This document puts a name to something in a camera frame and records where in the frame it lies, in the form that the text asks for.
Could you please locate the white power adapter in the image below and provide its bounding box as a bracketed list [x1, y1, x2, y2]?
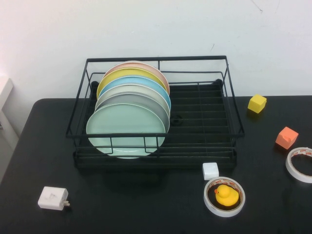
[38, 186, 71, 211]

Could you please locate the yellow foam cube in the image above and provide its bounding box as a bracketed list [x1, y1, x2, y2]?
[247, 94, 268, 114]

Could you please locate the grey plate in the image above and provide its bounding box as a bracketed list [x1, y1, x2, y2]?
[95, 93, 171, 134]

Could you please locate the beige plate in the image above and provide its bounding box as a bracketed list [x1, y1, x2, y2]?
[95, 84, 171, 115]

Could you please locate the pink plate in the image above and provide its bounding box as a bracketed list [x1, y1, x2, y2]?
[102, 60, 170, 95]

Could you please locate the mint green plate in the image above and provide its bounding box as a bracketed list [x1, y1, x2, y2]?
[86, 103, 166, 159]

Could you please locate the yellow plate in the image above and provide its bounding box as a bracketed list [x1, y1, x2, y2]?
[96, 68, 169, 99]

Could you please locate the light blue plate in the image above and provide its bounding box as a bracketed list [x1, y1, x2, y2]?
[98, 75, 172, 110]

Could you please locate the small white cube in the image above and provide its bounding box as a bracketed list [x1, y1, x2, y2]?
[202, 162, 219, 181]

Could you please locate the orange foam cube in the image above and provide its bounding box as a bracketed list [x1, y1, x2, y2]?
[275, 126, 299, 151]

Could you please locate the black wire dish rack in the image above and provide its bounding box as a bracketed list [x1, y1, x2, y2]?
[65, 55, 245, 171]

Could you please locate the white double-sided tape roll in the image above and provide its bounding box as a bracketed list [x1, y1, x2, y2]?
[285, 147, 312, 184]
[203, 176, 246, 218]

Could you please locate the yellow rubber duck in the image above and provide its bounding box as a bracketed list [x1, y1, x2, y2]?
[214, 184, 239, 206]

